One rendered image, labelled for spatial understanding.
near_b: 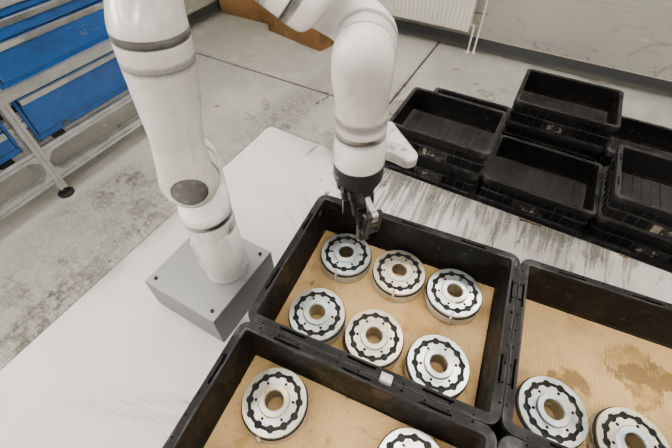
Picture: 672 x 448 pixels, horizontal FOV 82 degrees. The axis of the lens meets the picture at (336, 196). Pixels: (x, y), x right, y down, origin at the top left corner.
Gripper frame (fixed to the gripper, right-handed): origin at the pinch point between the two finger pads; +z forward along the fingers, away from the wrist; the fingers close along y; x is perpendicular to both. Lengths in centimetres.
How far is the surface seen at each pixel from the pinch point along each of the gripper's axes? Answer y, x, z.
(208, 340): -3.1, -31.7, 30.1
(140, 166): -154, -63, 100
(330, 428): 24.4, -14.0, 17.1
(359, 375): 21.2, -8.1, 8.5
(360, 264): 0.4, 1.5, 14.3
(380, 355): 18.1, -2.7, 13.9
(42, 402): -2, -63, 30
